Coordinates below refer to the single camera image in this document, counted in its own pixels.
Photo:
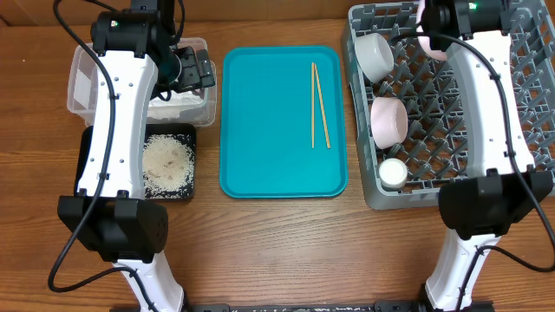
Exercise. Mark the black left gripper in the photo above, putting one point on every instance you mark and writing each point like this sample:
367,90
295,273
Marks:
195,78

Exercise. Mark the teal serving tray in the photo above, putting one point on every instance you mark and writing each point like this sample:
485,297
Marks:
265,135

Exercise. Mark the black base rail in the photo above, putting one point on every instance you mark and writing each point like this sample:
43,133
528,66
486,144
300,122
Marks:
380,306

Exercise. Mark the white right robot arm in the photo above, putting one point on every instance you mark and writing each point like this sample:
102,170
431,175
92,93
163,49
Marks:
502,184

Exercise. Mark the black food waste tray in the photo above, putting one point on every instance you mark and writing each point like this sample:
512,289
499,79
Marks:
173,130

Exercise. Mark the wooden chopstick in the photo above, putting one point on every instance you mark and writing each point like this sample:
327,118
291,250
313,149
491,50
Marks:
322,108
312,103

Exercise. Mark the grey bowl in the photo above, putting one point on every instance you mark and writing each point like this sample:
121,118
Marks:
374,56

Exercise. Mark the large white plate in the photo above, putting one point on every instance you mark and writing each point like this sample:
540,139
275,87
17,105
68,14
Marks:
424,41

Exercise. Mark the spilled rice pile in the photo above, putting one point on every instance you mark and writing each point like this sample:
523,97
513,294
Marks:
168,164

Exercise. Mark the clear plastic waste bin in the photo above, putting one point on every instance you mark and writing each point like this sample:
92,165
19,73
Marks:
82,92

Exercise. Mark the white cup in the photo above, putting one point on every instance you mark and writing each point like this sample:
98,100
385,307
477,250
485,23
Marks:
393,174

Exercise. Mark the small white rice plate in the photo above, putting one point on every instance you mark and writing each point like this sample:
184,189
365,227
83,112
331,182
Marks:
388,122

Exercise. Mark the white crumpled tissue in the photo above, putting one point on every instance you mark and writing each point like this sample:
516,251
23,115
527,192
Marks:
179,103

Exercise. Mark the grey dishwasher rack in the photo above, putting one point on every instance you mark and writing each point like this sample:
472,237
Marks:
435,149

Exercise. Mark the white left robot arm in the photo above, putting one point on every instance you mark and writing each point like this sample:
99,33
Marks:
138,57

